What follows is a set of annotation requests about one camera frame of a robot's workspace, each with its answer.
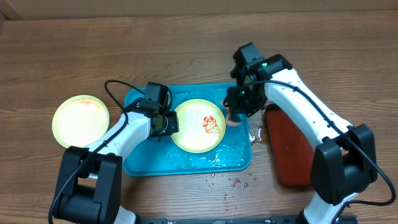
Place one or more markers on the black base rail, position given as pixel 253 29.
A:
pixel 276 219

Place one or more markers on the green plate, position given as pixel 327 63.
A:
pixel 201 126
pixel 80 121

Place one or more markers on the dark red tray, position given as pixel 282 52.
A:
pixel 292 152

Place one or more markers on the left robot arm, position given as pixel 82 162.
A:
pixel 89 180

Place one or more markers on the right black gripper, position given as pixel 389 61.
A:
pixel 237 104

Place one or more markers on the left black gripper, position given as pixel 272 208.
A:
pixel 173 127

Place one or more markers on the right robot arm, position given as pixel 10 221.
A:
pixel 345 156

